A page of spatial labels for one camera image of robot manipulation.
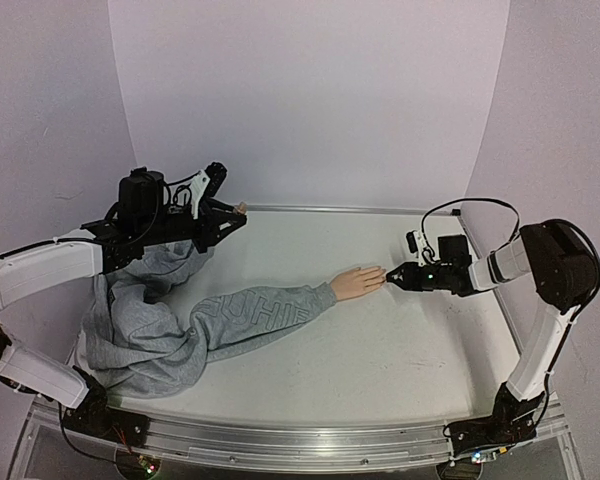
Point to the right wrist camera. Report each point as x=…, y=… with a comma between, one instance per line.
x=420, y=249

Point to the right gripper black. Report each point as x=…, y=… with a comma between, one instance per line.
x=416, y=277

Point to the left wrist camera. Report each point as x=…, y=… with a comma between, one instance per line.
x=205, y=184

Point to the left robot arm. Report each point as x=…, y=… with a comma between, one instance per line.
x=94, y=248

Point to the grey hoodie sweatshirt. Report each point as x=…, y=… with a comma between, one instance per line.
x=136, y=346

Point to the mannequin hand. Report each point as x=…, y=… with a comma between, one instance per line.
x=358, y=282

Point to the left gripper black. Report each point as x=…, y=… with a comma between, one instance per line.
x=211, y=235

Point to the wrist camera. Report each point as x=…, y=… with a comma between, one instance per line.
x=205, y=184
x=420, y=249

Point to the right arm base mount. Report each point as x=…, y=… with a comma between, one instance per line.
x=511, y=422

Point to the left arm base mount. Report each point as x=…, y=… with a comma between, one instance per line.
x=94, y=417

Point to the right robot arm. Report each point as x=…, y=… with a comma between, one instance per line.
x=557, y=255

